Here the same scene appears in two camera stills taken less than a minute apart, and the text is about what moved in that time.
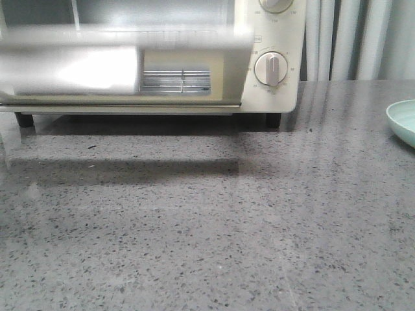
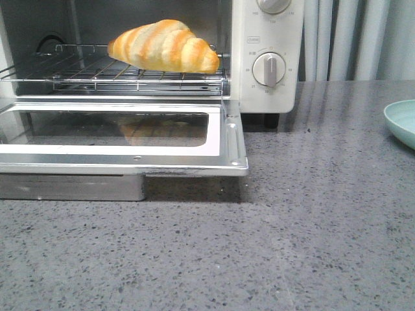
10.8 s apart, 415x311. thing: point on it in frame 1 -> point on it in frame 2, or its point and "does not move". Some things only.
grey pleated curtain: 358,40 does not move
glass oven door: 75,65 -> 103,149
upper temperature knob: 275,6 does not move
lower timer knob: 271,68 does not move
